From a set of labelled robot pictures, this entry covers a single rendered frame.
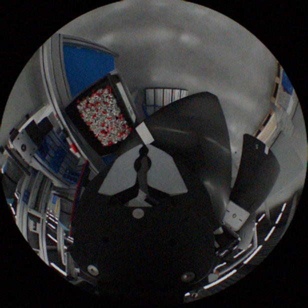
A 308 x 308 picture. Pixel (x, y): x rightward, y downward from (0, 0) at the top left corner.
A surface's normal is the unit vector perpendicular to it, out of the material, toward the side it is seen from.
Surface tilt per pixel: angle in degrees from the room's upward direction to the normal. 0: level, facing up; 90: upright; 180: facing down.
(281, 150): 90
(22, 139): 90
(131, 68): 0
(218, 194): 45
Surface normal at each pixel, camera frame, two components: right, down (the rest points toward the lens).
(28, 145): 0.98, -0.16
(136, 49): 0.05, 0.75
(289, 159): -1.00, 0.02
